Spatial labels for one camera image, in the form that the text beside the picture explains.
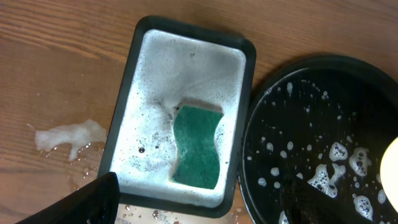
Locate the white foam blob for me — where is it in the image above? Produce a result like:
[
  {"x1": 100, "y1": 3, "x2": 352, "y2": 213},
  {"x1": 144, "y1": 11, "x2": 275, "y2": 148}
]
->
[{"x1": 35, "y1": 119, "x2": 107, "y2": 161}]

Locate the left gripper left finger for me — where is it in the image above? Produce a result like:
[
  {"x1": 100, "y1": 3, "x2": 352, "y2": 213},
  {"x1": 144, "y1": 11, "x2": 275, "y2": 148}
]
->
[{"x1": 17, "y1": 172, "x2": 120, "y2": 224}]

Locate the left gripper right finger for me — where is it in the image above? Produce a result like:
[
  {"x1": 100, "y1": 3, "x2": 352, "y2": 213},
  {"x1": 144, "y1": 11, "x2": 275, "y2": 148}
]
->
[{"x1": 280, "y1": 174, "x2": 372, "y2": 224}]

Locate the yellow plate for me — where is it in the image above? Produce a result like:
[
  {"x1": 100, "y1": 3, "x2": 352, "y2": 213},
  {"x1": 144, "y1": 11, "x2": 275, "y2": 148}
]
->
[{"x1": 380, "y1": 138, "x2": 398, "y2": 211}]

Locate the black round serving tray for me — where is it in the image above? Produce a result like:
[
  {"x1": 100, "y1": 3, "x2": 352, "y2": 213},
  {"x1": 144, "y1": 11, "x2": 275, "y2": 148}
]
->
[{"x1": 239, "y1": 55, "x2": 397, "y2": 223}]

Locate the rectangular metal soap tray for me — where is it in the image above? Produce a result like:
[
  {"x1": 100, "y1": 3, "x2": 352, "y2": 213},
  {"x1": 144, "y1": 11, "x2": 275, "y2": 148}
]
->
[{"x1": 98, "y1": 16, "x2": 256, "y2": 218}]

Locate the green yellow sponge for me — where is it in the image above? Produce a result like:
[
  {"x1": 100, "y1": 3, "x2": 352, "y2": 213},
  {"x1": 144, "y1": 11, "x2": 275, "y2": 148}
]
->
[{"x1": 172, "y1": 106, "x2": 223, "y2": 189}]

